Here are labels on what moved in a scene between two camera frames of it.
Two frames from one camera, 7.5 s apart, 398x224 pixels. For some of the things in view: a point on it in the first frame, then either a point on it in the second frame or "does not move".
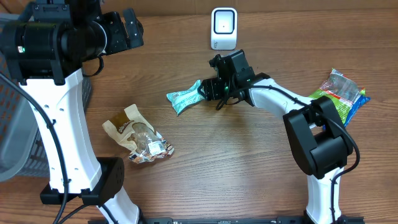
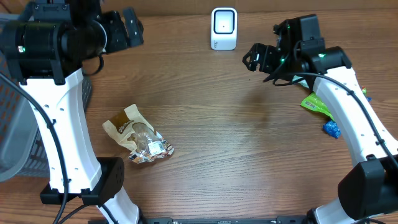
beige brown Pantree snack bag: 130,129 does not move
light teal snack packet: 180,100 → 302,82
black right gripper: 209,89 → 264,61
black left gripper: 122,40 does not move
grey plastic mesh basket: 23,146 does not move
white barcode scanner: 224,28 does not move
